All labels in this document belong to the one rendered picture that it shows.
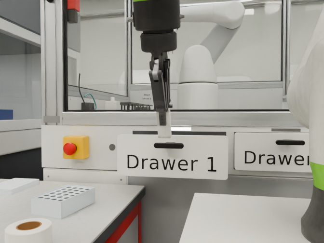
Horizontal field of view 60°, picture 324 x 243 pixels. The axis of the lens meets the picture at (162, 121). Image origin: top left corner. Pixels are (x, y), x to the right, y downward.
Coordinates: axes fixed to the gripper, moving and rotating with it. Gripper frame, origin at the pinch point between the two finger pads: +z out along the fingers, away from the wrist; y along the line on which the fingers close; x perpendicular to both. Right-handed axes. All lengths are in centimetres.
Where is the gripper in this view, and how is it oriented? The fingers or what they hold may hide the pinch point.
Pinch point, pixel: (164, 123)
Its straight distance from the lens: 64.8
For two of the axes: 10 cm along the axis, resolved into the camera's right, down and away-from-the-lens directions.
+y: -1.7, 3.7, -9.1
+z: 0.6, 9.3, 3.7
